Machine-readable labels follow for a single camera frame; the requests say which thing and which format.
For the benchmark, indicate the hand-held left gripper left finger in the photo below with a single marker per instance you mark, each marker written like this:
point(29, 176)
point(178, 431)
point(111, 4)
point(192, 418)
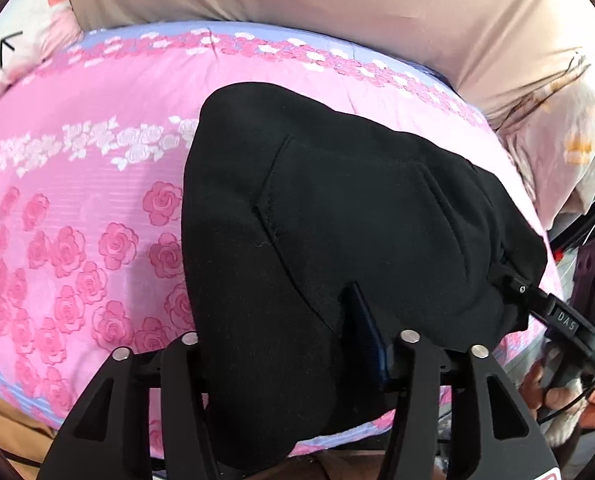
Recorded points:
point(177, 360)

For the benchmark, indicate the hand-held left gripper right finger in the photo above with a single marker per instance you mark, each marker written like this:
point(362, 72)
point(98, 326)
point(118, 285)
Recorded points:
point(372, 340)

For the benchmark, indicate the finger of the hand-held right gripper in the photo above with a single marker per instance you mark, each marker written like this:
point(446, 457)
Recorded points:
point(520, 287)

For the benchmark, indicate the black pants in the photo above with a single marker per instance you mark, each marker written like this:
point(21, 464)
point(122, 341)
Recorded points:
point(347, 210)

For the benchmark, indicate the person's right hand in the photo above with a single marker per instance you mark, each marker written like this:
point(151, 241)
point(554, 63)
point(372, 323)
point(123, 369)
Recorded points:
point(552, 390)

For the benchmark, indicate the pale floral pillow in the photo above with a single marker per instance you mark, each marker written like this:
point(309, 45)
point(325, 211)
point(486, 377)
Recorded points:
point(557, 135)

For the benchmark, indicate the pink floral bedsheet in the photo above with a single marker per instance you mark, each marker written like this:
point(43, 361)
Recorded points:
point(87, 170)

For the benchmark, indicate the white printed pillow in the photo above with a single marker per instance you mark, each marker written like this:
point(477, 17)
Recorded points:
point(22, 25)

